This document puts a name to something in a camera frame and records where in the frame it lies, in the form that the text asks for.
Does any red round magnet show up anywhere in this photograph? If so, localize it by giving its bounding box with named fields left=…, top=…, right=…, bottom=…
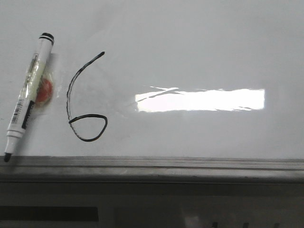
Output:
left=35, top=78, right=53, bottom=105

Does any white black whiteboard marker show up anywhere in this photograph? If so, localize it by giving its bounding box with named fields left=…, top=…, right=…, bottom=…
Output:
left=4, top=32, right=55, bottom=162

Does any white whiteboard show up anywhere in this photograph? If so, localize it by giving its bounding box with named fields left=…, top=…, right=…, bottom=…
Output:
left=0, top=0, right=304, bottom=159

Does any black handwritten number six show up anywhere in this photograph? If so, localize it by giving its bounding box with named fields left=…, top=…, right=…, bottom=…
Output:
left=66, top=51, right=108, bottom=143

